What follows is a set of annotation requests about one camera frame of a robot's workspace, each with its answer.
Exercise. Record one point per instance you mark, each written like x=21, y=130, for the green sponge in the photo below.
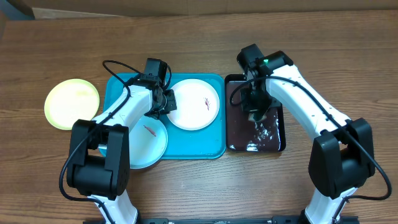
x=256, y=117

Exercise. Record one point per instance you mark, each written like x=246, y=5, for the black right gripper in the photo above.
x=252, y=107

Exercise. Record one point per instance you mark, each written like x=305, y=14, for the pink plate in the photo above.
x=198, y=105

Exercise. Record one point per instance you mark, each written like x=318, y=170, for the yellow plate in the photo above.
x=69, y=101

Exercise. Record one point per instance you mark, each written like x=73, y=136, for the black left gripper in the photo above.
x=171, y=106

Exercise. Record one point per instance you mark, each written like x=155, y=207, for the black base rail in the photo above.
x=284, y=219

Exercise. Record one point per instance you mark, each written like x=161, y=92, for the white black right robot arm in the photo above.
x=342, y=156

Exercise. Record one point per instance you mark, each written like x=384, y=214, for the black water tray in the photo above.
x=245, y=135

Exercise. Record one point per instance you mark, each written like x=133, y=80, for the cardboard backboard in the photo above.
x=201, y=7

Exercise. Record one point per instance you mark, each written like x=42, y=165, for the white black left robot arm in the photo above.
x=104, y=149

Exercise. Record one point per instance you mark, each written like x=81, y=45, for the light blue plate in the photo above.
x=147, y=143

